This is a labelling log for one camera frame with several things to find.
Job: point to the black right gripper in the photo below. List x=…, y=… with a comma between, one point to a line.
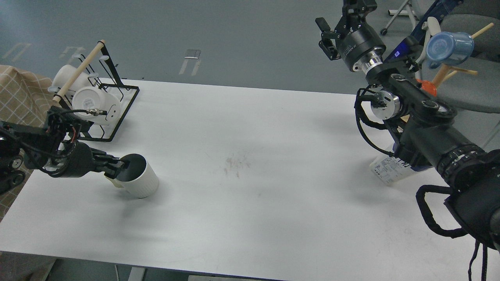
x=352, y=38

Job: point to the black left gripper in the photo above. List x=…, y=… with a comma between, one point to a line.
x=77, y=160

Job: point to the white ribbed mug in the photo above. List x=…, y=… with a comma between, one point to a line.
x=138, y=178

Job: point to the blue white milk carton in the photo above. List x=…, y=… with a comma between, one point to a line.
x=389, y=170

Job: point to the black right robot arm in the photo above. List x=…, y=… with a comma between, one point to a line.
x=396, y=116

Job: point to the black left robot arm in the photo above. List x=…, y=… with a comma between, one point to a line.
x=25, y=145

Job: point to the white cup on rack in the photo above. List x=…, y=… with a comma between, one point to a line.
x=93, y=98

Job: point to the orange plastic cup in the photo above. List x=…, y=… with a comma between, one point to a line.
x=427, y=86

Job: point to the blue plastic cup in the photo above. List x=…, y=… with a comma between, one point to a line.
x=449, y=48

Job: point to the beige checked cloth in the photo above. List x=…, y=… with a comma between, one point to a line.
x=24, y=96

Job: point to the wooden mug tree stand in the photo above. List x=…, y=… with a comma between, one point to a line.
x=439, y=75

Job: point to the grey office chair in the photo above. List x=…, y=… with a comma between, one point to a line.
x=479, y=93

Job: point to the blue folding frame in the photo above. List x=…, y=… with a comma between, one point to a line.
x=422, y=21

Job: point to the black wire cup rack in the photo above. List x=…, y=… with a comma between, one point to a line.
x=103, y=74

